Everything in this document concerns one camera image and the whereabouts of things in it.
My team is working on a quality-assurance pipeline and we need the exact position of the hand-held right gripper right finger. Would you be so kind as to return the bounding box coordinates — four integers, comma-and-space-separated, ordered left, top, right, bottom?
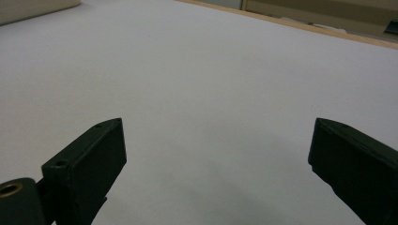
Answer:
308, 117, 398, 225

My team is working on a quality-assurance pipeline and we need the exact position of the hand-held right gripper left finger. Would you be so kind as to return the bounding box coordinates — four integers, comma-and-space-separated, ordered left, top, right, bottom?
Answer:
41, 117, 128, 225

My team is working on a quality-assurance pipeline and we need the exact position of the white table cover board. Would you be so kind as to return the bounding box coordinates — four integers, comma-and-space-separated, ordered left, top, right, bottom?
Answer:
0, 0, 398, 225

